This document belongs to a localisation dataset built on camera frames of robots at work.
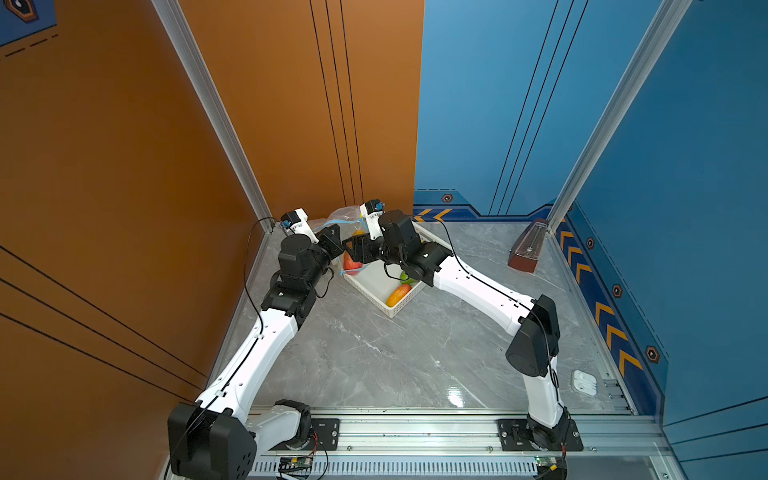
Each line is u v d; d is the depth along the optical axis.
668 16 0.70
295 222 0.64
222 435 0.38
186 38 0.73
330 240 0.64
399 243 0.60
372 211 0.67
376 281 0.99
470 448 0.72
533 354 0.48
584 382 0.81
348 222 0.75
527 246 0.99
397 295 0.93
